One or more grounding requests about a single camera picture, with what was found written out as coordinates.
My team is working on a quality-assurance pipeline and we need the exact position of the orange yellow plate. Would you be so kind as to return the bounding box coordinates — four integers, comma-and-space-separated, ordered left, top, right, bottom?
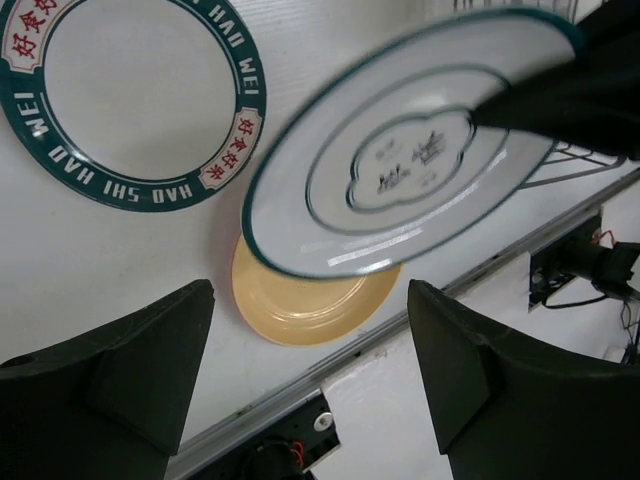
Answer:
231, 237, 402, 347

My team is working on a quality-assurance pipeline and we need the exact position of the wire dish rack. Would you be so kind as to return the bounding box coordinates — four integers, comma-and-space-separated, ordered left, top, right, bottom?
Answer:
452, 0, 631, 191

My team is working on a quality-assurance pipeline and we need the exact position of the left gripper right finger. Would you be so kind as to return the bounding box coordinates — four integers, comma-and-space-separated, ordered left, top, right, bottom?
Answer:
407, 280, 639, 479

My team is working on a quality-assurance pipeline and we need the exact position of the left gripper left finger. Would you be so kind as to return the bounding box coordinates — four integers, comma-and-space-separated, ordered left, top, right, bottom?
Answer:
1, 279, 215, 479

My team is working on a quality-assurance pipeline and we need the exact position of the green rimmed lettered plate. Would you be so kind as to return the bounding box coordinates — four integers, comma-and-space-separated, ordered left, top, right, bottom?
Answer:
1, 1, 267, 212

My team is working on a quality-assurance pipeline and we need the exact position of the grey patterned plate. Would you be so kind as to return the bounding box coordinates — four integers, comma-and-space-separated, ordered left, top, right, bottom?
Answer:
242, 7, 586, 279

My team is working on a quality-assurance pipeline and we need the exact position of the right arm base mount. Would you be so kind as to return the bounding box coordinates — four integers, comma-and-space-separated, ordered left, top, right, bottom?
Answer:
527, 209, 640, 351

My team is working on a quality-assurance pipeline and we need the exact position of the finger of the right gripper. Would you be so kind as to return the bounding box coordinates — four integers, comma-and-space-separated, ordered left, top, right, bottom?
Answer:
471, 30, 639, 160

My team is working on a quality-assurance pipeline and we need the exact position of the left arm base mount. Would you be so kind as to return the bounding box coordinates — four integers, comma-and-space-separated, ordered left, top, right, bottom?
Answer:
165, 389, 341, 479

